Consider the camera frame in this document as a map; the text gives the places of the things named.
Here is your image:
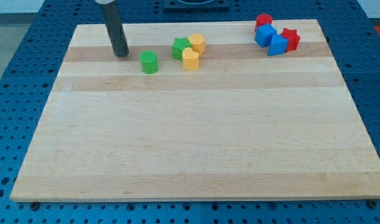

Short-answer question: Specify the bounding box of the blue cube block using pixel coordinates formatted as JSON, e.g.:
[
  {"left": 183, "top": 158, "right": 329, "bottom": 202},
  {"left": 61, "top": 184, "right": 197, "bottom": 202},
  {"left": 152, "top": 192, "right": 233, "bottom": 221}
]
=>
[{"left": 254, "top": 24, "right": 277, "bottom": 47}]

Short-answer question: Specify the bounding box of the light wooden board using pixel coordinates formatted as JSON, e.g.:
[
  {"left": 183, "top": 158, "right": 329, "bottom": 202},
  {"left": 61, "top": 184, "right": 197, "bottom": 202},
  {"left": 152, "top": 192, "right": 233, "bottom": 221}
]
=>
[{"left": 11, "top": 19, "right": 380, "bottom": 202}]

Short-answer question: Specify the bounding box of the red cylinder block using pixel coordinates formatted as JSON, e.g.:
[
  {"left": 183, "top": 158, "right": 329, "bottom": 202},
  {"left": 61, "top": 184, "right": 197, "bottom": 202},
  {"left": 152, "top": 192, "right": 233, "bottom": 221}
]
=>
[{"left": 254, "top": 14, "right": 273, "bottom": 32}]

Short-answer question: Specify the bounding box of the green star block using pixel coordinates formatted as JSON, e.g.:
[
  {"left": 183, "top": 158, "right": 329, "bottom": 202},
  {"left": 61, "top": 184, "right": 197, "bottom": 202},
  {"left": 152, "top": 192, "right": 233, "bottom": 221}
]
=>
[{"left": 171, "top": 37, "right": 192, "bottom": 61}]

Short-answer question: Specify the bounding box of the yellow hexagon block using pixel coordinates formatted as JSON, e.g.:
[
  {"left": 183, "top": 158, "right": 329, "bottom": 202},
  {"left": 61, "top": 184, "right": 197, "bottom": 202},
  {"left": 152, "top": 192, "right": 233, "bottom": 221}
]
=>
[{"left": 188, "top": 34, "right": 206, "bottom": 55}]

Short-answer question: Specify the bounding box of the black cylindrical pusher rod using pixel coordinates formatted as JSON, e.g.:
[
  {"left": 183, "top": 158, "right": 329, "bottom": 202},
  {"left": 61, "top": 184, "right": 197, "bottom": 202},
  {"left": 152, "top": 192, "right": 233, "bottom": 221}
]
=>
[{"left": 95, "top": 0, "right": 129, "bottom": 57}]

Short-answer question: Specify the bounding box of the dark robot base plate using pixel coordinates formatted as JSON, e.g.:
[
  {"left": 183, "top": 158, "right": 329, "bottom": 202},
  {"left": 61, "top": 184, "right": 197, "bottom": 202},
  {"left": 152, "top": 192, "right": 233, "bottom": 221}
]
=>
[{"left": 162, "top": 0, "right": 230, "bottom": 11}]

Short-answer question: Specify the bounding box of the red star block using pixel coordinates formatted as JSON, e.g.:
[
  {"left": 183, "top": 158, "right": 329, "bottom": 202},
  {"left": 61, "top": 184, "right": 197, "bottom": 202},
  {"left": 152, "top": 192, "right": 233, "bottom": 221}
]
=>
[{"left": 280, "top": 28, "right": 300, "bottom": 52}]

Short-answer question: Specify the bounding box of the yellow heart block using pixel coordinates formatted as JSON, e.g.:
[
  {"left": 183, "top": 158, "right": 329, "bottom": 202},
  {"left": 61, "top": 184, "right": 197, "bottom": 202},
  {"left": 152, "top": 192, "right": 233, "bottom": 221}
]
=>
[{"left": 182, "top": 47, "right": 200, "bottom": 70}]

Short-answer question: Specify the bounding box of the green cylinder block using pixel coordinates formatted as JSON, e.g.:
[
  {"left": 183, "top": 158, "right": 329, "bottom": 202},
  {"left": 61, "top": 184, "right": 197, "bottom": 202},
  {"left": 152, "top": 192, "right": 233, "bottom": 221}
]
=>
[{"left": 139, "top": 50, "right": 159, "bottom": 74}]

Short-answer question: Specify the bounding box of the blue triangle block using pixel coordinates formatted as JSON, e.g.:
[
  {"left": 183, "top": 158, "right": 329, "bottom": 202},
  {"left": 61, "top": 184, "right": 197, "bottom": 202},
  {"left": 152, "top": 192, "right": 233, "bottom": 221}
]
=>
[{"left": 267, "top": 34, "right": 289, "bottom": 56}]

